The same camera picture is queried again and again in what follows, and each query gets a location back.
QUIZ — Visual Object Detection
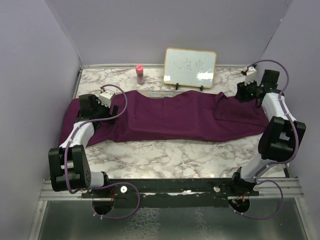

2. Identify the purple cloth wrap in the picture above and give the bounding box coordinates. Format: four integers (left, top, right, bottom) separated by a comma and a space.
57, 90, 270, 148

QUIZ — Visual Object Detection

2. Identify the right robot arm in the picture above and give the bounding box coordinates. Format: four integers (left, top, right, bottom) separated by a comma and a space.
229, 66, 306, 196

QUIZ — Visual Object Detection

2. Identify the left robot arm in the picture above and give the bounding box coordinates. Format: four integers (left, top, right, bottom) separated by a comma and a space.
48, 94, 119, 198

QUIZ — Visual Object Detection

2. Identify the metal mesh tray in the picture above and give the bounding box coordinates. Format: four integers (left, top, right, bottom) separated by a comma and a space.
137, 90, 182, 99

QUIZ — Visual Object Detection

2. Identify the pink lid spice bottle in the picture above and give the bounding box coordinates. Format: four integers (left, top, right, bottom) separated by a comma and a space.
135, 65, 145, 85

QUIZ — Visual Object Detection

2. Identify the yellow framed whiteboard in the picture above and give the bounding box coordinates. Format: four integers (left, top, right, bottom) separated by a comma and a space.
163, 47, 217, 89

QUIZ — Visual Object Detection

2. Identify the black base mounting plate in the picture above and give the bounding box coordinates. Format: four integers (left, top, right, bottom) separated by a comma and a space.
81, 178, 259, 209

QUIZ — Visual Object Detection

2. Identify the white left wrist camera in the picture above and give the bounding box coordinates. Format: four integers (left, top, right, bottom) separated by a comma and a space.
98, 89, 115, 108

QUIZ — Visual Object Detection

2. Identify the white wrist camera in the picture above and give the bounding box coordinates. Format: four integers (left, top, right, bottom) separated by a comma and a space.
98, 89, 115, 108
241, 66, 257, 85

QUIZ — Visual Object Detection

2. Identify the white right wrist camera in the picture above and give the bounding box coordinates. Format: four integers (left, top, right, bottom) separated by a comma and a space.
241, 66, 257, 85

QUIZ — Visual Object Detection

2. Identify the aluminium frame rail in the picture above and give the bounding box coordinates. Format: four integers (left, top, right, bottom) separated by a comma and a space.
39, 178, 304, 201

